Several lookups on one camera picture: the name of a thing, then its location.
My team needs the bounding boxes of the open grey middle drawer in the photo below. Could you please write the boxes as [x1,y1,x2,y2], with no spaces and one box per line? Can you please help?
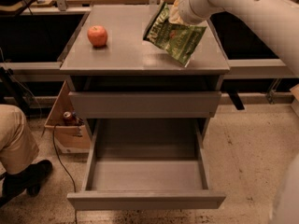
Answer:
[67,119,226,211]

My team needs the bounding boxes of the green jalapeno chip bag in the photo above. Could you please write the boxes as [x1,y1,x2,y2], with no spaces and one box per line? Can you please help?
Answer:
[143,2,206,66]

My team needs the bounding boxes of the closed grey top drawer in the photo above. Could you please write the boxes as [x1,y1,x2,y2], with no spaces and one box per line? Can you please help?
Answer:
[69,91,221,119]

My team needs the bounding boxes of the cardboard box on floor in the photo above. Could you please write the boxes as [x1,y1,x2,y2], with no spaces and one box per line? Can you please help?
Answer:
[44,81,91,154]

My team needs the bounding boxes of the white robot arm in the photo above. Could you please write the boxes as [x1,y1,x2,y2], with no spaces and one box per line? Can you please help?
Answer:
[170,0,299,224]

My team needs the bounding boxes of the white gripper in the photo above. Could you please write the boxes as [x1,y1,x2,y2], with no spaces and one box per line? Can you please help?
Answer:
[169,0,215,25]

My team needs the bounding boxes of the black shoe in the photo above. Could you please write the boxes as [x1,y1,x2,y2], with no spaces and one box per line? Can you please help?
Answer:
[0,160,52,206]

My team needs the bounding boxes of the grey drawer cabinet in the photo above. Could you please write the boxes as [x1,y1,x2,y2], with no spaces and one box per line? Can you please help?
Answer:
[61,6,229,137]

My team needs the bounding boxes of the red soda can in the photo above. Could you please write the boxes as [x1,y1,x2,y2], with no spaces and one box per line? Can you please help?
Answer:
[63,111,77,126]

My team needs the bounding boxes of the black floor cable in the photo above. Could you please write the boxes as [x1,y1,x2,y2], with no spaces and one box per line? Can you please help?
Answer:
[51,123,78,224]

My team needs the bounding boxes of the red apple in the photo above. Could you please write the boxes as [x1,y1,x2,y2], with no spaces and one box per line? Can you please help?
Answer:
[87,25,107,48]

